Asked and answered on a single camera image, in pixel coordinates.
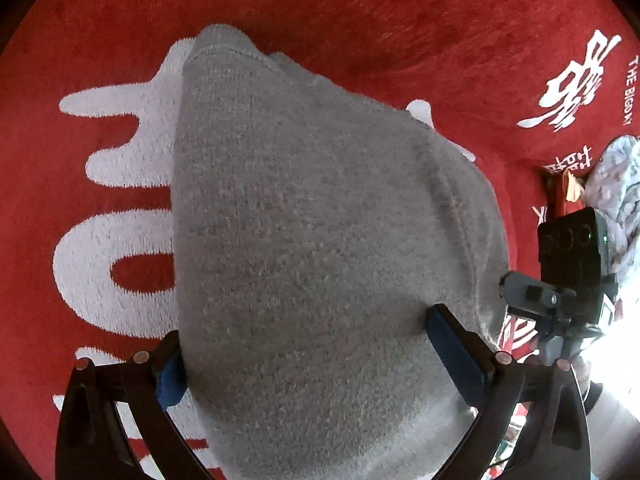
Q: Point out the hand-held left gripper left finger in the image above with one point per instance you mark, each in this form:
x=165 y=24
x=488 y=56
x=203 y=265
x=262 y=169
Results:
x=170 y=385

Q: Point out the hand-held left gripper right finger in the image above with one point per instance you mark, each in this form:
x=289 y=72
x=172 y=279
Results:
x=457 y=360

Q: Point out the grey fleece garment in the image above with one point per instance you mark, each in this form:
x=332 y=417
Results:
x=310 y=260

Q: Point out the person's right hand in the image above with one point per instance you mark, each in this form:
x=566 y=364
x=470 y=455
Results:
x=581 y=377

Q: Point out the white patterned cloth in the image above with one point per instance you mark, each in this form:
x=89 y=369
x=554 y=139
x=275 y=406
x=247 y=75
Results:
x=617 y=185

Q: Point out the red blanket with white print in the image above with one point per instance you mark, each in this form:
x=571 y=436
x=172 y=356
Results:
x=400 y=35

